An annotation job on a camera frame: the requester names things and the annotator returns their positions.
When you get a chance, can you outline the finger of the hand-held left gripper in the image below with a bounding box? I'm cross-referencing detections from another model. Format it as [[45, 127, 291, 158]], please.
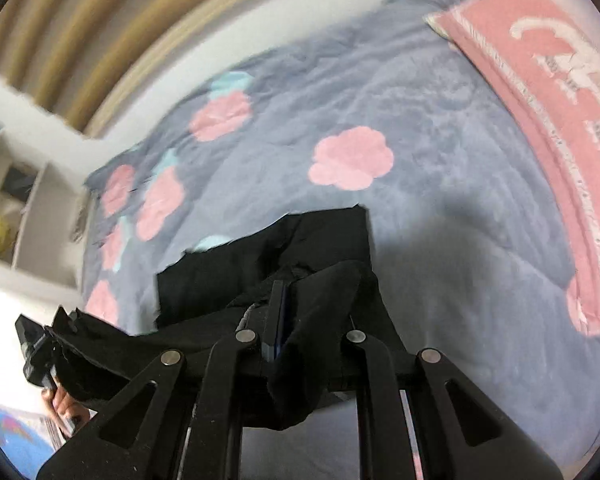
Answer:
[[47, 305, 83, 343]]

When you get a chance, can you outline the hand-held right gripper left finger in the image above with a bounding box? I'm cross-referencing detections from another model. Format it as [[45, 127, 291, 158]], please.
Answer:
[[37, 280, 288, 480]]

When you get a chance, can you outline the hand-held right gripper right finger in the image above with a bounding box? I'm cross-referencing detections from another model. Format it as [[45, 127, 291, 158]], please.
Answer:
[[346, 329, 564, 480]]

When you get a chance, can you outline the black hooded jacket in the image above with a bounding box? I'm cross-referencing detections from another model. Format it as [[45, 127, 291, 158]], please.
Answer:
[[55, 204, 406, 432]]

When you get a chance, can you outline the person's left hand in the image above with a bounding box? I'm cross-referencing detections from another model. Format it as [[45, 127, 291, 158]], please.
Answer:
[[41, 382, 90, 437]]

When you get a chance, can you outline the colourful paper sheet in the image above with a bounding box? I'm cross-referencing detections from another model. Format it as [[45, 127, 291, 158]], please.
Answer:
[[0, 404, 63, 468]]

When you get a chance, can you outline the grey flowered bed blanket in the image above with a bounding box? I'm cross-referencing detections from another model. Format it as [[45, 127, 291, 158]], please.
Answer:
[[80, 0, 600, 480]]

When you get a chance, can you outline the black box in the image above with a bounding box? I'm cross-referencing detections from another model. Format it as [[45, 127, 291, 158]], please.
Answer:
[[0, 164, 37, 197]]

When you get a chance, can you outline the pink pillow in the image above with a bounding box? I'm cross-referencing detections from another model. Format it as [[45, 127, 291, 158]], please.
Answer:
[[424, 0, 600, 337]]

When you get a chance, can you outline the white wall shelf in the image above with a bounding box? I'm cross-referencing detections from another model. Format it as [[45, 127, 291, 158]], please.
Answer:
[[0, 112, 90, 292]]

